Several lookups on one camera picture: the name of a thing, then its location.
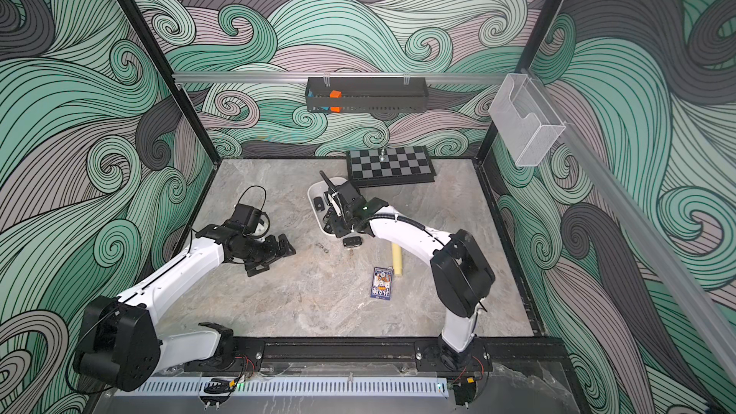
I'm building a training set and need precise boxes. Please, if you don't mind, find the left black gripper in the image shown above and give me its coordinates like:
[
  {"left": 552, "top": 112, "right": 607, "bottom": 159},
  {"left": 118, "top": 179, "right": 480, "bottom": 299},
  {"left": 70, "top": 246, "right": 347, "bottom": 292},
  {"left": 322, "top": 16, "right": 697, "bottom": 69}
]
[{"left": 235, "top": 234, "right": 296, "bottom": 275}]

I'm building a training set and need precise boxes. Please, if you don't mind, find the black car key lowest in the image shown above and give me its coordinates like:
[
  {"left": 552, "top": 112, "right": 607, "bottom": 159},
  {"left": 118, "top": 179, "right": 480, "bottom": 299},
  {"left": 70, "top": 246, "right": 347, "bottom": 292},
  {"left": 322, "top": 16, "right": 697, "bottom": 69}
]
[{"left": 314, "top": 197, "right": 325, "bottom": 212}]

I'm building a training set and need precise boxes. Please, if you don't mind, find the white storage box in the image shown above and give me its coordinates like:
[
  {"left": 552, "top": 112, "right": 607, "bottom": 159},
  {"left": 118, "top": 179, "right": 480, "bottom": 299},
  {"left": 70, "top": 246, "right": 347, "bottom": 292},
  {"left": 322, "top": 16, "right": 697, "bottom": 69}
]
[{"left": 307, "top": 176, "right": 353, "bottom": 239}]

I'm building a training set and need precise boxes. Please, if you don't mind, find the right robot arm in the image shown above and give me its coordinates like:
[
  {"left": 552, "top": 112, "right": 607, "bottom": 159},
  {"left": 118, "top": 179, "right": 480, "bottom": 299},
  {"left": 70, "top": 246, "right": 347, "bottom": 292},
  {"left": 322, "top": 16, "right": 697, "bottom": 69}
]
[{"left": 322, "top": 176, "right": 496, "bottom": 360}]

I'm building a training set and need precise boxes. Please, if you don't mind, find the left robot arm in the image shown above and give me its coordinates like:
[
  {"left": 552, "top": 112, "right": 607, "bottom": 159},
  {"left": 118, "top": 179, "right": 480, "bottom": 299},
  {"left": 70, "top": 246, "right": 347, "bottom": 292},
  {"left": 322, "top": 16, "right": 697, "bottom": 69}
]
[{"left": 69, "top": 224, "right": 296, "bottom": 392}]

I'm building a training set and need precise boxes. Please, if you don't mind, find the blue playing cards box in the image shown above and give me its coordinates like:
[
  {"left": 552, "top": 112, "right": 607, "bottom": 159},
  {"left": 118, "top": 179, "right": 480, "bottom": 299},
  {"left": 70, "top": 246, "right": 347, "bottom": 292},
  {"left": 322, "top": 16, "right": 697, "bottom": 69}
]
[{"left": 370, "top": 268, "right": 394, "bottom": 301}]

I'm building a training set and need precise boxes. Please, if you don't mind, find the black grey chessboard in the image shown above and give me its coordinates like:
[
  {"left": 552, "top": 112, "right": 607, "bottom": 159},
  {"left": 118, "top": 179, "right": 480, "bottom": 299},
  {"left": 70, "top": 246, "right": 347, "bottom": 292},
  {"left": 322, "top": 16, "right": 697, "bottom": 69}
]
[{"left": 346, "top": 147, "right": 436, "bottom": 188}]

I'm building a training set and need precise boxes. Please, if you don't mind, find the cream foam roller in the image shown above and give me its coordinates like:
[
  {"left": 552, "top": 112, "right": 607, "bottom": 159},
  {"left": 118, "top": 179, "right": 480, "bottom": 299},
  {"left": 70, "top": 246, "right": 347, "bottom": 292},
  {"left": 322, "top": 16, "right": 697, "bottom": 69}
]
[{"left": 391, "top": 243, "right": 404, "bottom": 276}]

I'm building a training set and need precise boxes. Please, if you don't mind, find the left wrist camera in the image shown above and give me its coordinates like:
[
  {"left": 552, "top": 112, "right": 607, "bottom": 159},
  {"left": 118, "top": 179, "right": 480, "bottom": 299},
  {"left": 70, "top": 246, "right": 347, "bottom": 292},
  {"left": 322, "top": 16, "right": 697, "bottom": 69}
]
[{"left": 231, "top": 203, "right": 264, "bottom": 235}]

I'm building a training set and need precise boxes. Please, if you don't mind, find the black wall tray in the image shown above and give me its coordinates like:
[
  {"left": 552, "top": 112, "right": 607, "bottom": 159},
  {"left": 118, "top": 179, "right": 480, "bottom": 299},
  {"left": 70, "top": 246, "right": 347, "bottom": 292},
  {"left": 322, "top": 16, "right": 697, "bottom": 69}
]
[{"left": 305, "top": 77, "right": 429, "bottom": 115}]

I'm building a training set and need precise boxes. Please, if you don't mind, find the white perforated cable duct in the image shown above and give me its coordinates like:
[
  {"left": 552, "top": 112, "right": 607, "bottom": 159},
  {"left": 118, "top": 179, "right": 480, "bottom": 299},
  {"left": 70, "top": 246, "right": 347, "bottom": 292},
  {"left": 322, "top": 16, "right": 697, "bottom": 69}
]
[{"left": 116, "top": 376, "right": 450, "bottom": 399}]

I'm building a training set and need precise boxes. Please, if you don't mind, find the clear acrylic wall holder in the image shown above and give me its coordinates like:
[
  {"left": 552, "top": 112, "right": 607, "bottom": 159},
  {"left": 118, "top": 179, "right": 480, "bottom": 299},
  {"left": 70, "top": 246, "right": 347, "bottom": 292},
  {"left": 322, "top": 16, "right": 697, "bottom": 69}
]
[{"left": 489, "top": 73, "right": 565, "bottom": 168}]

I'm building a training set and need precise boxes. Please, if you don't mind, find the aluminium wall rail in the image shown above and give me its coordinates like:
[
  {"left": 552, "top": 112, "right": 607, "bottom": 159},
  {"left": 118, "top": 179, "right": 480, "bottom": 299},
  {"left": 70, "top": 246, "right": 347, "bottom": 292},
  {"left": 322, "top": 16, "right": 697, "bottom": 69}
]
[{"left": 173, "top": 71, "right": 507, "bottom": 87}]

